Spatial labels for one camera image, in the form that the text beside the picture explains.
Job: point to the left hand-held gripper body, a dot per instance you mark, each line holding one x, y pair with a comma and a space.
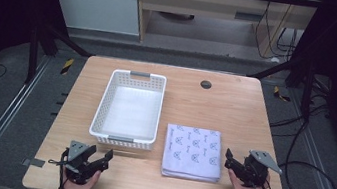
78, 168

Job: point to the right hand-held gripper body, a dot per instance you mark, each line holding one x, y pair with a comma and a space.
254, 169

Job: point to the purple printed cloth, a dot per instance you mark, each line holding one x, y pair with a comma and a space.
193, 154

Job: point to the white plastic basket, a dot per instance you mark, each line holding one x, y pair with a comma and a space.
130, 112

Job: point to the grey tape piece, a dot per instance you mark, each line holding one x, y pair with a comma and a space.
33, 162

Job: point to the yellow black striped tape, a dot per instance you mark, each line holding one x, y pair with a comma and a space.
66, 66
280, 94

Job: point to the light wooden desk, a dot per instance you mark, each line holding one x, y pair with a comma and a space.
203, 3

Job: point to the black frame post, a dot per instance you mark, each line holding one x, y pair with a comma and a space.
307, 95
33, 54

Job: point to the black frame strut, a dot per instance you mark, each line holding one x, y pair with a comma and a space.
275, 68
67, 39

